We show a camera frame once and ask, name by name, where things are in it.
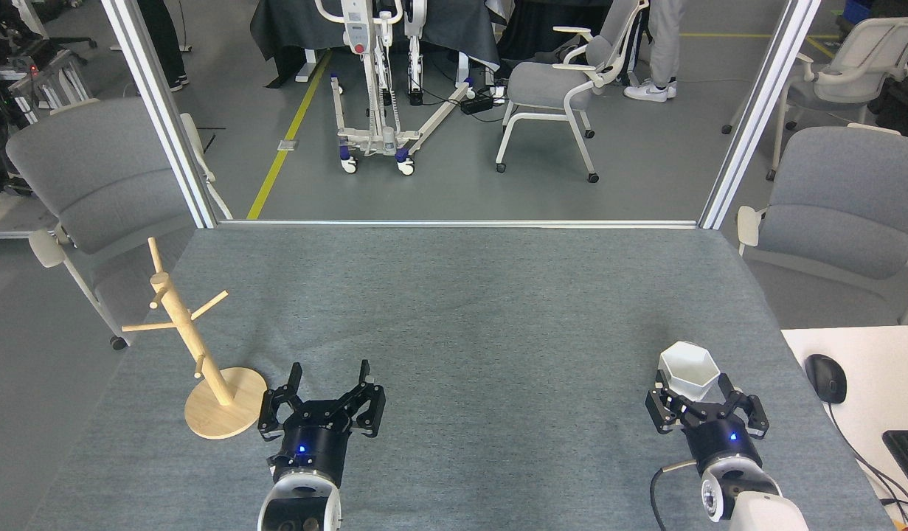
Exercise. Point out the grey padded chair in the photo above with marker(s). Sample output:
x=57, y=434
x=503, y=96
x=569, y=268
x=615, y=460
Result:
x=99, y=184
x=844, y=206

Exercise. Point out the dark equipment rack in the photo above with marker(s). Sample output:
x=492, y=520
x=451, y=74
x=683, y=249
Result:
x=26, y=81

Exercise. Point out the black computer mouse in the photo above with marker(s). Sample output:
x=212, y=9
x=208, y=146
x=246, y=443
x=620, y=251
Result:
x=826, y=377

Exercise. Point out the silver floor plate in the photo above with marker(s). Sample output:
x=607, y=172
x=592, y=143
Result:
x=288, y=145

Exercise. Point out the silver frame post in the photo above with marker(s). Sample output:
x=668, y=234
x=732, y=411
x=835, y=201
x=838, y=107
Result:
x=166, y=118
x=756, y=118

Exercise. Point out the black power strip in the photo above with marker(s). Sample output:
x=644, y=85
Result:
x=477, y=104

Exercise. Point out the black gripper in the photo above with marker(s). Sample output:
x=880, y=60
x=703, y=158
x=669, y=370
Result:
x=313, y=441
x=719, y=439

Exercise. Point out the white desk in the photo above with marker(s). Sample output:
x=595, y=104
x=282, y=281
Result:
x=878, y=369

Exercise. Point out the grey chair with white armrests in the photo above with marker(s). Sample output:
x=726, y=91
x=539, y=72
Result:
x=549, y=82

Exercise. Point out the silver frame rail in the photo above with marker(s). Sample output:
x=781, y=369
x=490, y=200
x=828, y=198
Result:
x=461, y=223

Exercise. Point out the white stand on wheels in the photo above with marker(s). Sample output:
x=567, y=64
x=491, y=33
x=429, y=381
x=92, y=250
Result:
x=358, y=33

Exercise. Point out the grey chair with white backrest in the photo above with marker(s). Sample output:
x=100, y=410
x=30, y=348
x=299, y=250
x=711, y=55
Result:
x=867, y=51

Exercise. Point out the white hexagonal cup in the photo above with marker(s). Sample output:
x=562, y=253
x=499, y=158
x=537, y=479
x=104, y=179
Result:
x=688, y=365

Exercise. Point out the person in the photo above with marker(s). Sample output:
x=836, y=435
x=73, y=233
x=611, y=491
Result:
x=162, y=40
x=664, y=44

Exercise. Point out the dark cloth covered table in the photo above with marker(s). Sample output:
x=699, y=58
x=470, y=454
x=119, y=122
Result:
x=454, y=26

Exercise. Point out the wooden cup rack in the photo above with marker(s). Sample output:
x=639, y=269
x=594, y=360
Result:
x=225, y=404

